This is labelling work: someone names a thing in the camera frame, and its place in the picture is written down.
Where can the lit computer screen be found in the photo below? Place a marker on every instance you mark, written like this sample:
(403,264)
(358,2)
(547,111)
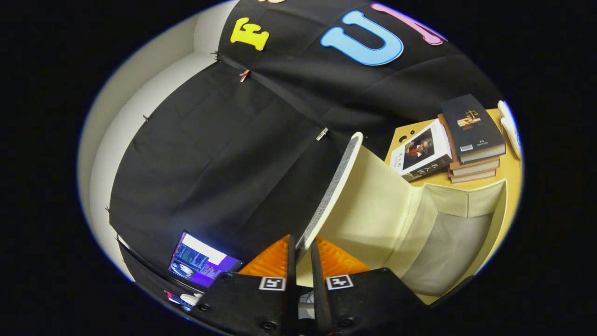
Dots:
(200,261)

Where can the white plush toy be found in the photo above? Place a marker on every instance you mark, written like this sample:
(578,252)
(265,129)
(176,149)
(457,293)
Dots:
(509,128)

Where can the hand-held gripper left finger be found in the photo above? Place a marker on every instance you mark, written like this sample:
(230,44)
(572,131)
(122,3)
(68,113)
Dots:
(242,303)

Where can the silver cloth clip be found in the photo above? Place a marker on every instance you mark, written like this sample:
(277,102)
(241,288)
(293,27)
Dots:
(322,134)

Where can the grey fabric storage box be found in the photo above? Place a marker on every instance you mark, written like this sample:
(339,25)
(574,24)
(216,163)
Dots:
(373,200)

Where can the white portrait cover book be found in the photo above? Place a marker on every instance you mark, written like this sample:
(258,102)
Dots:
(419,151)

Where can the flat white device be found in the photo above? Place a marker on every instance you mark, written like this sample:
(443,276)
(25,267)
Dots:
(192,298)

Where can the small lit screen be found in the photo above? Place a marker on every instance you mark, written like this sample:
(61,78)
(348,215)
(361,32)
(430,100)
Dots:
(173,298)

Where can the dark scales cover book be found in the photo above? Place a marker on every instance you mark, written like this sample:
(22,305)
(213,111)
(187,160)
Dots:
(468,121)

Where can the copper cloth clip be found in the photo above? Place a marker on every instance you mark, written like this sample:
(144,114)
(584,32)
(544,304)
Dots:
(244,75)

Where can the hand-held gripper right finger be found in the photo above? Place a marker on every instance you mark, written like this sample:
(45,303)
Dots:
(364,298)

